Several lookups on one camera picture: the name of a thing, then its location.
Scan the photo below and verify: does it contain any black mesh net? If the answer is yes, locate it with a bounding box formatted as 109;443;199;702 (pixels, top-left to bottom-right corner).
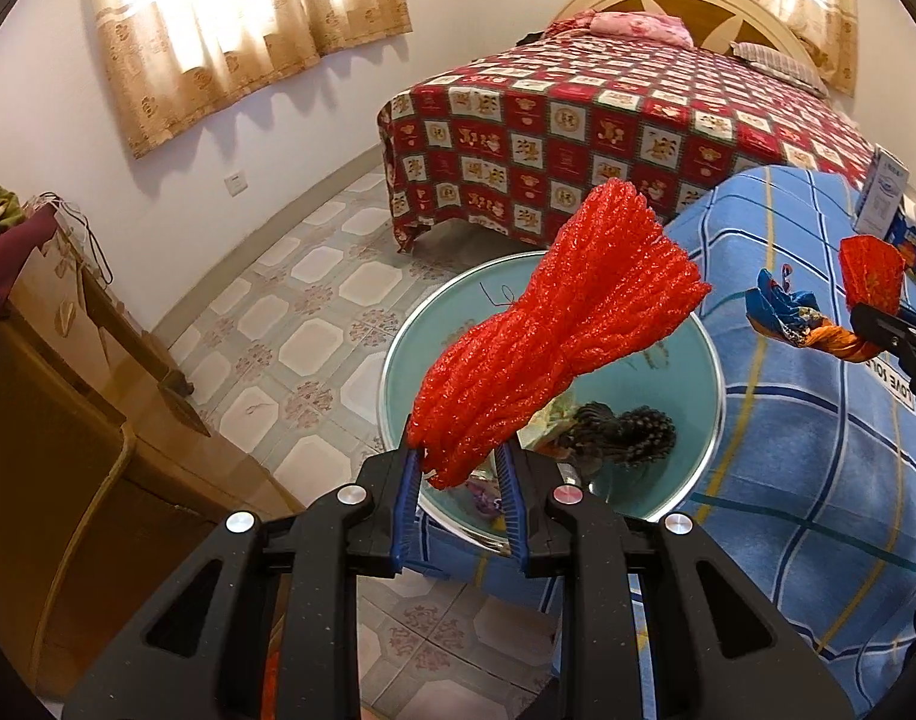
558;401;677;466

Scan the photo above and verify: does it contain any red mesh net bag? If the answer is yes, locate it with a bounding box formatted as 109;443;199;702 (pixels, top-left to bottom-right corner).
407;179;711;489

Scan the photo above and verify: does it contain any light blue trash bin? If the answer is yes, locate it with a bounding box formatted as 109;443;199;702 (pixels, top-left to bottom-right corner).
376;252;726;522

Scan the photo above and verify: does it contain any blue white milk carton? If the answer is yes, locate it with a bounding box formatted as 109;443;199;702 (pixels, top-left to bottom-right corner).
885;200;916;273

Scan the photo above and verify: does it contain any blue orange crumpled wrapper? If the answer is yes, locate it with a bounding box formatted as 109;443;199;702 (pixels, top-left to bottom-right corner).
744;265;882;364

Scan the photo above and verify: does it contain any white tall carton box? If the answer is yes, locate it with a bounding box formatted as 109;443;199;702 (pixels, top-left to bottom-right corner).
853;145;910;239

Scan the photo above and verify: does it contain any blue plaid tablecloth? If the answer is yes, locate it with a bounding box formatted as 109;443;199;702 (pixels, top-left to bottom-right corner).
412;164;916;717

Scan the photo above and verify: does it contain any wooden dresser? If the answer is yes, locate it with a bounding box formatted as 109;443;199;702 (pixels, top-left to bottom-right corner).
0;203;298;699

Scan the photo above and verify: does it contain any purple foil wrapper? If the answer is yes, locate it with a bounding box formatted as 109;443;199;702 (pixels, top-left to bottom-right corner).
464;478;503;522

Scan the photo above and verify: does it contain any striped pillow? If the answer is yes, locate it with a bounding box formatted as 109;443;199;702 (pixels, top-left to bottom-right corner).
731;43;828;99

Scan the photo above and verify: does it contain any cream wooden headboard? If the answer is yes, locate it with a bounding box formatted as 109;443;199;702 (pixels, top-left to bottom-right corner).
554;0;810;65

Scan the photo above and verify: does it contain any pink floral pillow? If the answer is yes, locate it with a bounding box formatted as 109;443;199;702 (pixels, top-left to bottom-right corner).
544;10;695;50

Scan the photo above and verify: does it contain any red patterned bedspread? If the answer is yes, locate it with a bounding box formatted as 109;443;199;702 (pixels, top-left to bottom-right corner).
378;31;873;249

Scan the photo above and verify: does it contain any maroon dresser cloth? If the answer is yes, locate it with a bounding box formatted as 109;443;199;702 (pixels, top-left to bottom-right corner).
0;203;58;313

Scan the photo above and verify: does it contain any left window tan curtain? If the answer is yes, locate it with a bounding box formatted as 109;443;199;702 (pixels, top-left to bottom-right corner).
92;0;410;158

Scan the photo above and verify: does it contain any white wall socket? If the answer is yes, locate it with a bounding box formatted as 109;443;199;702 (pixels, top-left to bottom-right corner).
225;171;248;197

